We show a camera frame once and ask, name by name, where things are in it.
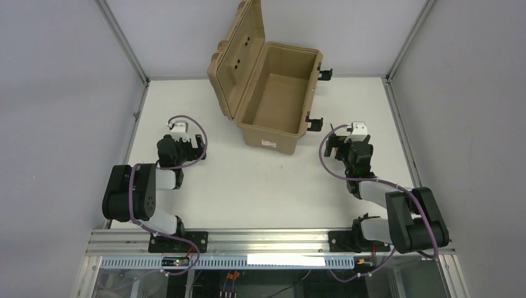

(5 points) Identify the orange black screwdriver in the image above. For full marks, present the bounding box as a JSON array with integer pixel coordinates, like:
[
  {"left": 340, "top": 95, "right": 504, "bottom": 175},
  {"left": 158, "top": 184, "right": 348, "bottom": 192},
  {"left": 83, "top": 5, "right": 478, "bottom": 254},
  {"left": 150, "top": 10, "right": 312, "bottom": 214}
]
[{"left": 330, "top": 124, "right": 338, "bottom": 141}]

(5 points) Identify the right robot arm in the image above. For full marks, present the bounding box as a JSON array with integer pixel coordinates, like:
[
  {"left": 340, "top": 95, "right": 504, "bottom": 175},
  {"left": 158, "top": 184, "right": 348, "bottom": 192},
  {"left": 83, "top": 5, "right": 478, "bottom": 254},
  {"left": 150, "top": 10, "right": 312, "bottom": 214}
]
[{"left": 319, "top": 133, "right": 450, "bottom": 253}]

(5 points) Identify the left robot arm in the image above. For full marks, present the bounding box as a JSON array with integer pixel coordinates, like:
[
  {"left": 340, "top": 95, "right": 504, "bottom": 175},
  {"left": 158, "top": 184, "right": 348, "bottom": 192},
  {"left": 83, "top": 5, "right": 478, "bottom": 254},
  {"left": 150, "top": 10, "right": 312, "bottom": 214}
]
[{"left": 102, "top": 134, "right": 206, "bottom": 238}]

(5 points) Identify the black upper bin latch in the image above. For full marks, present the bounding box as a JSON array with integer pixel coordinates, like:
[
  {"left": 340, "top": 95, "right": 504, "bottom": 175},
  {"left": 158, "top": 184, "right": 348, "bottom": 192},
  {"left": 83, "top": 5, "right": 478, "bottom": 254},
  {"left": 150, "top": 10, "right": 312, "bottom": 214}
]
[{"left": 317, "top": 63, "right": 333, "bottom": 81}]

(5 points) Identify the tan plastic storage bin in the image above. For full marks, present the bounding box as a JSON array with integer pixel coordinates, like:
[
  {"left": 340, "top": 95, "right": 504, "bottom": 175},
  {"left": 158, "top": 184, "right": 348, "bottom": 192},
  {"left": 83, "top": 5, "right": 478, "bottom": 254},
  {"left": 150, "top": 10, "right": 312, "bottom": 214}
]
[{"left": 207, "top": 1, "right": 323, "bottom": 155}]

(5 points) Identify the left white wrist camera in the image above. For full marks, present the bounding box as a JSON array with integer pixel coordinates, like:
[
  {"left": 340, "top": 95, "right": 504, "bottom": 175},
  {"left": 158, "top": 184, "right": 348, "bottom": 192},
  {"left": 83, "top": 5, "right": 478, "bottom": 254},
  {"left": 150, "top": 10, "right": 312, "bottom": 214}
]
[{"left": 167, "top": 120, "right": 190, "bottom": 142}]

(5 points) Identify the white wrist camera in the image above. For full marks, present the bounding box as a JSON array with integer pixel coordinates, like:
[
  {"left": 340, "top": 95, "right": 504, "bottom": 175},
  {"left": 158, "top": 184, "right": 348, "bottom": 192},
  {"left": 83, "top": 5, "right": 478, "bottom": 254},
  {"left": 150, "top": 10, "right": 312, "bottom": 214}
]
[
  {"left": 167, "top": 120, "right": 190, "bottom": 142},
  {"left": 345, "top": 121, "right": 368, "bottom": 142}
]

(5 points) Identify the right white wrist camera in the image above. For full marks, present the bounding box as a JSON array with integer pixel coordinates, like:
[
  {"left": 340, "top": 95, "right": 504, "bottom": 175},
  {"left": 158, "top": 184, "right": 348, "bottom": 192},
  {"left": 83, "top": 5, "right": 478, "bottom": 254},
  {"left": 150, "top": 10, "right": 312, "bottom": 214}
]
[{"left": 345, "top": 121, "right": 368, "bottom": 142}]

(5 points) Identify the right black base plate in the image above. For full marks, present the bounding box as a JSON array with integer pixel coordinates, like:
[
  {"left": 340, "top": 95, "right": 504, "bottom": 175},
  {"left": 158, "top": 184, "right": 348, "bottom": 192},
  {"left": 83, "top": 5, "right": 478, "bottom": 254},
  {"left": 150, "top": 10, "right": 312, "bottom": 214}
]
[{"left": 328, "top": 230, "right": 391, "bottom": 253}]

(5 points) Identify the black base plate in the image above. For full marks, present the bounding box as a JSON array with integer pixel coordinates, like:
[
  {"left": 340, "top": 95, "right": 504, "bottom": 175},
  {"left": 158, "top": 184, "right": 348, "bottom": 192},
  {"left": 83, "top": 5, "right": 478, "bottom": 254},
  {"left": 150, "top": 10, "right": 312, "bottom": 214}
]
[
  {"left": 328, "top": 230, "right": 391, "bottom": 253},
  {"left": 148, "top": 231, "right": 209, "bottom": 253}
]

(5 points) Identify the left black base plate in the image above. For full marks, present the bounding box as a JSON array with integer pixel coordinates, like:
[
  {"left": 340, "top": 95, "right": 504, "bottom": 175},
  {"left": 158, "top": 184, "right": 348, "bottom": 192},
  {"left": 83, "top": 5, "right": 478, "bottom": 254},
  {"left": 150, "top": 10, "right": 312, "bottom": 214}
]
[{"left": 148, "top": 231, "right": 209, "bottom": 253}]

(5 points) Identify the aluminium frame rail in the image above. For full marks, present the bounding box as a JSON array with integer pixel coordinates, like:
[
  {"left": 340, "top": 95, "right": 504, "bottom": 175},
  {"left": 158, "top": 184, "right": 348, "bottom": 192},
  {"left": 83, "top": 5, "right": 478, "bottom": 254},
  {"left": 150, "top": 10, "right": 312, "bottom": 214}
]
[{"left": 85, "top": 228, "right": 456, "bottom": 258}]

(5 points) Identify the slotted cable duct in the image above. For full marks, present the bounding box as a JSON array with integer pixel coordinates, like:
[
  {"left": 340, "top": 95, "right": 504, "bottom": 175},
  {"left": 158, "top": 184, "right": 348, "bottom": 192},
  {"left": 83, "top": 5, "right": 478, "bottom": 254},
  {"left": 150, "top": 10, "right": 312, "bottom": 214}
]
[{"left": 100, "top": 253, "right": 355, "bottom": 270}]

